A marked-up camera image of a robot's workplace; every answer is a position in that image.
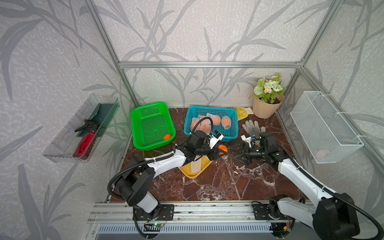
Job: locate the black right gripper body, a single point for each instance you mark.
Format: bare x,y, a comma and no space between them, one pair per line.
257,153

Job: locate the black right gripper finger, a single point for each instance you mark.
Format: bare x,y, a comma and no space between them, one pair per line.
238,147
244,159

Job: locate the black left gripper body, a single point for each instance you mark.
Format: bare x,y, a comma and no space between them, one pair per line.
203,150

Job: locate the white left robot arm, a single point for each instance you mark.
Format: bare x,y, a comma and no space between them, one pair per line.
133,183

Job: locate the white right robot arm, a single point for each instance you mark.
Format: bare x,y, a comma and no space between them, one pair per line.
332,216

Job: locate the teal plastic basket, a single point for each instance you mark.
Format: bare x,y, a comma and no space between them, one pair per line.
229,134

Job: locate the grey knit work glove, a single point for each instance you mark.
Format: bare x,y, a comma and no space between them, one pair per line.
253,128

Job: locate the netted orange large left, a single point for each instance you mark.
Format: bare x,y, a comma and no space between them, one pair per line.
194,122

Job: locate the netted orange right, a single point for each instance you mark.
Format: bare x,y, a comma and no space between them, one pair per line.
226,122

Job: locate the yellow plastic tray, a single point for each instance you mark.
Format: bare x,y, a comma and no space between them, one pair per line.
186,170

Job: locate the netted orange back middle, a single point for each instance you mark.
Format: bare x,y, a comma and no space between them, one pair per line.
215,119

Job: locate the yellow dotted work glove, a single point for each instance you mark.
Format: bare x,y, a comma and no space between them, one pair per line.
243,113

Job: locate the beige ribbed flower pot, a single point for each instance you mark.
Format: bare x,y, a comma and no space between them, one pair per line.
264,110

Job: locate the green plastic basket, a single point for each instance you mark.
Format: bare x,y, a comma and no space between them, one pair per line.
150,123

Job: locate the white green artificial flowers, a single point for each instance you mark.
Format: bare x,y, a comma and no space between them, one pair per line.
267,90

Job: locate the dark green trowel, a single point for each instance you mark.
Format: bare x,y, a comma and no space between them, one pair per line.
102,113

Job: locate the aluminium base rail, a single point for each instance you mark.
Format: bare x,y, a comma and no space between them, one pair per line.
188,219

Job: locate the white wire mesh basket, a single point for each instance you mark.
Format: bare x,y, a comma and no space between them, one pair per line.
325,131

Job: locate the clear plastic wall shelf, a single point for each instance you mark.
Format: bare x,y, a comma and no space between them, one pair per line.
79,138

